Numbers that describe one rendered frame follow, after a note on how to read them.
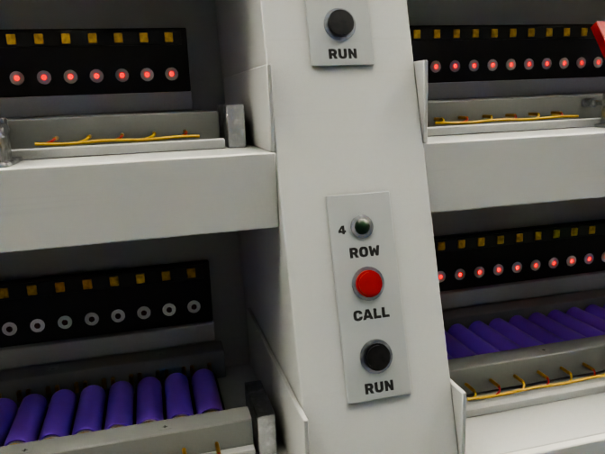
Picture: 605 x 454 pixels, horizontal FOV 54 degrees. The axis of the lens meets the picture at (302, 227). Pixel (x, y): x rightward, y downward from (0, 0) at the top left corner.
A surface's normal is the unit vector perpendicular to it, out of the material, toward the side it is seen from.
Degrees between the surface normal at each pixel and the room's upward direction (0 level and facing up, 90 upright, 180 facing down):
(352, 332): 90
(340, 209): 90
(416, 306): 90
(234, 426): 106
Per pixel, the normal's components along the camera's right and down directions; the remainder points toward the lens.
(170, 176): 0.26, 0.20
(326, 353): 0.23, -0.07
